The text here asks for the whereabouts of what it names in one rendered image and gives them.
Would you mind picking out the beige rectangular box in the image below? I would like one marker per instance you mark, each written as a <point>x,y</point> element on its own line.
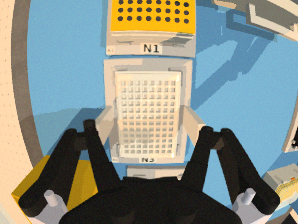
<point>268,13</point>

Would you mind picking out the blue flat mat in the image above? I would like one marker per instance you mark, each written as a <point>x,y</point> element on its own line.
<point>244,78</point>

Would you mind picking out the yellow open-top bin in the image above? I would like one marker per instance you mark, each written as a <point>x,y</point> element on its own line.
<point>83,186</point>

